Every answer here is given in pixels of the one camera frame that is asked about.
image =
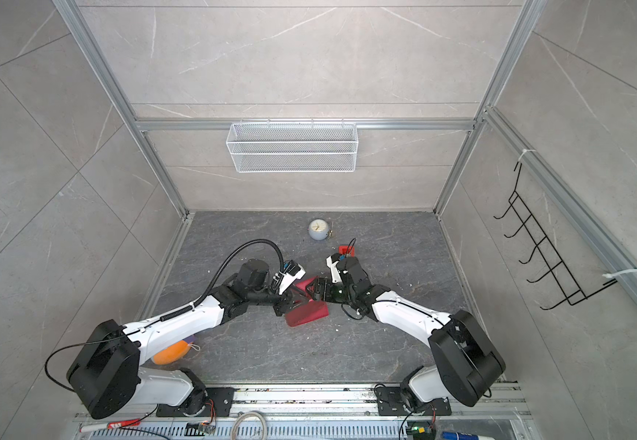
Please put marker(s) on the red and white marker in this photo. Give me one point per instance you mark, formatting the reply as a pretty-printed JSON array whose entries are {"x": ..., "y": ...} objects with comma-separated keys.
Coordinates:
[{"x": 109, "y": 426}]

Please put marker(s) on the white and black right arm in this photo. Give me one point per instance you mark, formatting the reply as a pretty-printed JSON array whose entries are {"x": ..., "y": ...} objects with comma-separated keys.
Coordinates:
[{"x": 466, "y": 362}]

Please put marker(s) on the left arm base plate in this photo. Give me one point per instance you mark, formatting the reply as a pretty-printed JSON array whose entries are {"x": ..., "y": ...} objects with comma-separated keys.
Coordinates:
[{"x": 215, "y": 402}]

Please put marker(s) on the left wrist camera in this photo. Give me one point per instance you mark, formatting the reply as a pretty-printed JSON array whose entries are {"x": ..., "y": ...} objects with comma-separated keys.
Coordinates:
[{"x": 286, "y": 276}]

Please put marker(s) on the small round white clock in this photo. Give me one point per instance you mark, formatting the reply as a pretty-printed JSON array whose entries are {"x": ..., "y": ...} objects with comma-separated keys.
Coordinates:
[{"x": 319, "y": 229}]

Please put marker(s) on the blue and white marker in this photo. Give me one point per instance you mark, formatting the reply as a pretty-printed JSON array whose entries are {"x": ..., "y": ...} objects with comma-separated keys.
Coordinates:
[{"x": 461, "y": 436}]

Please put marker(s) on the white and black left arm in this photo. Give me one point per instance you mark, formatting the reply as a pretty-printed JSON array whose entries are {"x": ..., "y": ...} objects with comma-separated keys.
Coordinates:
[{"x": 109, "y": 373}]

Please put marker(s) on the white wire mesh basket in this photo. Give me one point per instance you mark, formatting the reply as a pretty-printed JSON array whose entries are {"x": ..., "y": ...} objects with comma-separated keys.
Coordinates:
[{"x": 274, "y": 147}]

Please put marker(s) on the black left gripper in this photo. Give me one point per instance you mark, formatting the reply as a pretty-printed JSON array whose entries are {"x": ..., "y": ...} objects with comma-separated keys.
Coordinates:
[{"x": 287, "y": 304}]

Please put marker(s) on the orange plush toy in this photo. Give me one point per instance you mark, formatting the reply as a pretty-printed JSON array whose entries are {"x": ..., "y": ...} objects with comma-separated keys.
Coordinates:
[{"x": 174, "y": 352}]

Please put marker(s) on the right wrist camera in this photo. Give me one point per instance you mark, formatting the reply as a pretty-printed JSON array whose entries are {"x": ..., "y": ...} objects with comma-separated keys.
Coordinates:
[{"x": 346, "y": 269}]

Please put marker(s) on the dark red wrapping paper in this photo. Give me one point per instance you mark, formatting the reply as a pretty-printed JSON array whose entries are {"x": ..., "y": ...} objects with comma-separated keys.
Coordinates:
[{"x": 308, "y": 301}]

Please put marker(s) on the red tape dispenser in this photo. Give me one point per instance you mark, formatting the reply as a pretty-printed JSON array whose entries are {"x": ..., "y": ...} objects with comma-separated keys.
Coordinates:
[{"x": 347, "y": 251}]

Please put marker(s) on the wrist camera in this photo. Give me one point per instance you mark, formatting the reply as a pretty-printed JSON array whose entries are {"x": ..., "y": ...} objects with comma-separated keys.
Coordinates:
[
  {"x": 286, "y": 276},
  {"x": 346, "y": 269}
]

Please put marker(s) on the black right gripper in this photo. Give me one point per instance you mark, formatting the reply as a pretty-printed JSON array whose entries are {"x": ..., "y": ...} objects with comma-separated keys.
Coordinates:
[{"x": 328, "y": 289}]

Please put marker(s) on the black wire hook rack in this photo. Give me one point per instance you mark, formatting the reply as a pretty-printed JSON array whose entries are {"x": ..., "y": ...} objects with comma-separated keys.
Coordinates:
[{"x": 544, "y": 249}]

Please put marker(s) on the aluminium front rail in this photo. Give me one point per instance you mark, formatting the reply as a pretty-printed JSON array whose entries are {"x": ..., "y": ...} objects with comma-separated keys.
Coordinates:
[{"x": 326, "y": 411}]

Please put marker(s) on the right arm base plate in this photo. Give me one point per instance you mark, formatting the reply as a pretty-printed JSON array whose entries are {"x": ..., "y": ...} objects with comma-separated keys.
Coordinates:
[{"x": 394, "y": 401}]

